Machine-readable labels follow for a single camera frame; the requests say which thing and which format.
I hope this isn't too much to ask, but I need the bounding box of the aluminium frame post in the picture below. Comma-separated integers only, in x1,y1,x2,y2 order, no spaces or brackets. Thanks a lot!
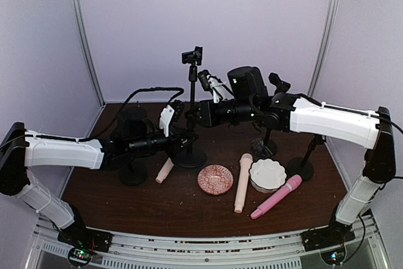
72,0,105,107
307,0,339,97

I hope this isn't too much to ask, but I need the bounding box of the right aluminium frame post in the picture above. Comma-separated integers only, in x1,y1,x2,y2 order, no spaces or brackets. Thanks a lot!
307,0,339,97

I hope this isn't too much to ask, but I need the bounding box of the black mic stand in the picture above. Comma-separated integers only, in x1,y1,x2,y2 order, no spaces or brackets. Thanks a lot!
173,46,207,169
262,72,291,159
118,161,148,186
285,134,326,181

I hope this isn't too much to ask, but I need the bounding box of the cream microphone left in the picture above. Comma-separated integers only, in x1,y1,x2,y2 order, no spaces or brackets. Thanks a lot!
155,157,174,184

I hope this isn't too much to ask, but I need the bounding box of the cream microphone centre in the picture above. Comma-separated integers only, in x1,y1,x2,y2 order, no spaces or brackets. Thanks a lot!
234,153,253,214

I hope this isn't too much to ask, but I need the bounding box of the red patterned dish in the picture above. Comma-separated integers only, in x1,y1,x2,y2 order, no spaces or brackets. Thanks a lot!
197,164,234,195

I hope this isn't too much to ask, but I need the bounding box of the pink microphone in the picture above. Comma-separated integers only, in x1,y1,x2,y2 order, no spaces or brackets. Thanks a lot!
250,175,302,219

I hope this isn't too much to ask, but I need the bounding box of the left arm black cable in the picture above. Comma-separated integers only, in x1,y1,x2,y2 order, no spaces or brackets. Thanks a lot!
28,86,185,144

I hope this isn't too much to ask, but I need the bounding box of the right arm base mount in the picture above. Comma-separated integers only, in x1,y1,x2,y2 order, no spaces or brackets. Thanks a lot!
301,227,356,266

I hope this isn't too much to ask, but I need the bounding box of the front aluminium rail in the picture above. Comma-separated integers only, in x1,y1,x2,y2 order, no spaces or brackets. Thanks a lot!
23,215,391,268

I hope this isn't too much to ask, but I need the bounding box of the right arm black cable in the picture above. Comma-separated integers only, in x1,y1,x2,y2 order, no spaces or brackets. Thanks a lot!
220,83,391,122

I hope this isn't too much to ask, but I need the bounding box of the black crumpled object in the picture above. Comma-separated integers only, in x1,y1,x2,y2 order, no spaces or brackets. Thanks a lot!
251,137,270,157

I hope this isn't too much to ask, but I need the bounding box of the cream microphone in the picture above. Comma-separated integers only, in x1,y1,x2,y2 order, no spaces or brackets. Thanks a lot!
155,157,174,184
234,153,253,214

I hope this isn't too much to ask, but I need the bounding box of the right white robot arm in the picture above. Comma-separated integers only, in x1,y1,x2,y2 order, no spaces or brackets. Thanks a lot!
185,66,396,226

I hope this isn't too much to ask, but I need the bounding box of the left aluminium frame post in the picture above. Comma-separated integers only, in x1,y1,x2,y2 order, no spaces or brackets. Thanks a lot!
72,0,105,107

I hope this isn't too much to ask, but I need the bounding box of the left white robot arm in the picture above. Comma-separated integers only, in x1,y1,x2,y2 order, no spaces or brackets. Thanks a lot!
1,105,198,236

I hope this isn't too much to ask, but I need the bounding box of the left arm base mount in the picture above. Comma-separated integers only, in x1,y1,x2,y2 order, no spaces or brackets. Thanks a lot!
57,228,113,268

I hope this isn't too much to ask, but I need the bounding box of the white scalloped bowl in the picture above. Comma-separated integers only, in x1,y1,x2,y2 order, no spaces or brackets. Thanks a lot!
249,159,287,193

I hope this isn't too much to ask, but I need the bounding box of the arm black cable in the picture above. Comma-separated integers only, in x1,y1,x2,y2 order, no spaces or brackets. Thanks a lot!
220,83,391,122
28,86,185,144

